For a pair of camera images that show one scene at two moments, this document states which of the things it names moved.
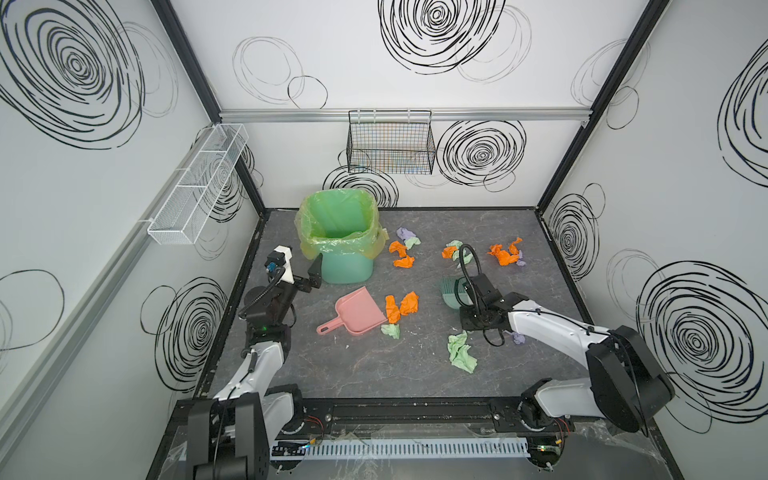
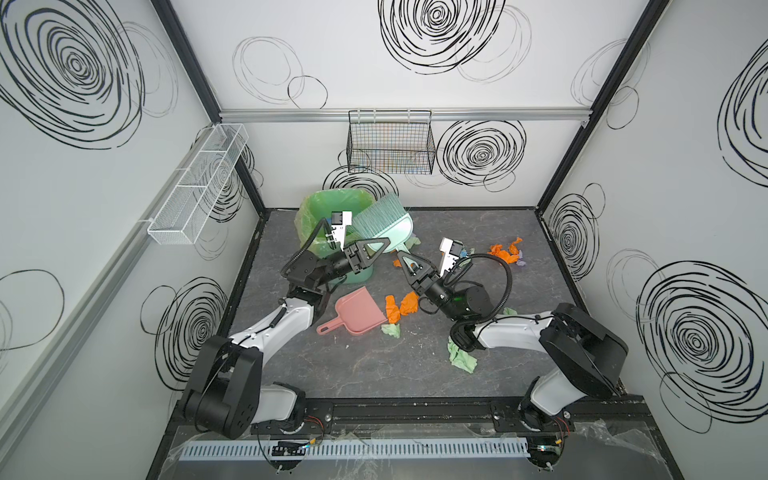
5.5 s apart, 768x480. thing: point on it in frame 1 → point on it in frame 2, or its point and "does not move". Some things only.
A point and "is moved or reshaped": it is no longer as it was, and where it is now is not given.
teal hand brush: [448, 292] is moved or reshaped
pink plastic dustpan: [357, 311] does not move
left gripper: [303, 283] → [354, 258]
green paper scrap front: [459, 352] does not move
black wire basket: [390, 142] does not move
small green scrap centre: [392, 330] does not move
